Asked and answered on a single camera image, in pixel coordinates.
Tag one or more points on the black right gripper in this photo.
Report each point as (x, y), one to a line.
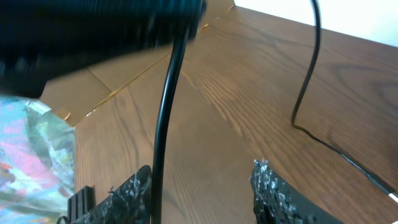
(127, 204)

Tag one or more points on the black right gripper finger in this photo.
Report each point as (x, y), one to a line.
(277, 202)

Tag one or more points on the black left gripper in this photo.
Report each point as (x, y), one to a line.
(45, 39)

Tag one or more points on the brown cardboard panel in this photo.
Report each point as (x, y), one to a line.
(73, 96)

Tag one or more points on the colourful patterned sheet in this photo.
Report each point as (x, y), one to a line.
(37, 162)

